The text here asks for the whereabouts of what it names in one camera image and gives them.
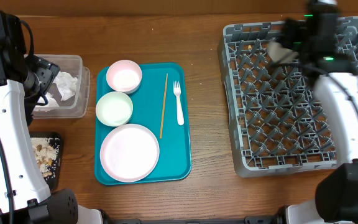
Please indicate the white plastic cup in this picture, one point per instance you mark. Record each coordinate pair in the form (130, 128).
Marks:
(279, 54)

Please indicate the clear plastic bin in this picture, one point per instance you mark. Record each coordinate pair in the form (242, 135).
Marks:
(76, 106)

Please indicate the white bowl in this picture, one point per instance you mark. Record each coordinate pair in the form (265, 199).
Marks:
(114, 109)

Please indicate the rice and peanut scraps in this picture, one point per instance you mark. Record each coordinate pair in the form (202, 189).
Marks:
(46, 152)

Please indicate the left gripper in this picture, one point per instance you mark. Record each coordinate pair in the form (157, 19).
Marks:
(48, 71)

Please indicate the wooden chopstick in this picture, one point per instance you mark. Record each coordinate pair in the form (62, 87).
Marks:
(163, 107)

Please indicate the grey dishwasher rack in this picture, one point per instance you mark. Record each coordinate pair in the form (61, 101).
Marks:
(276, 125)

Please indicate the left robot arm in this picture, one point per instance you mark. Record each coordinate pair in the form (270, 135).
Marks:
(25, 79)

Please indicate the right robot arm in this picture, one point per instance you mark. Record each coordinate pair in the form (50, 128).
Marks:
(311, 46)

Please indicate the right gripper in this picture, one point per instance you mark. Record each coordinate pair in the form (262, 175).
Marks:
(295, 33)

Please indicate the white napkin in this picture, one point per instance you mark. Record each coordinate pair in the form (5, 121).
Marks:
(63, 88)

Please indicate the white plastic fork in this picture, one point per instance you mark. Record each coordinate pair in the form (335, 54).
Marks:
(177, 93)

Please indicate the pink plate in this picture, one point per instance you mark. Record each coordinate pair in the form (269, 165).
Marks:
(129, 153)

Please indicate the black waste tray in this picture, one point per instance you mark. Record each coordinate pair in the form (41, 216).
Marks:
(52, 183)

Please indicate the teal plastic tray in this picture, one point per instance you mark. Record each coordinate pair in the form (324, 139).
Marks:
(175, 147)

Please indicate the pink bowl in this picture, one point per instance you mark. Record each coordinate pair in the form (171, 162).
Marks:
(124, 76)

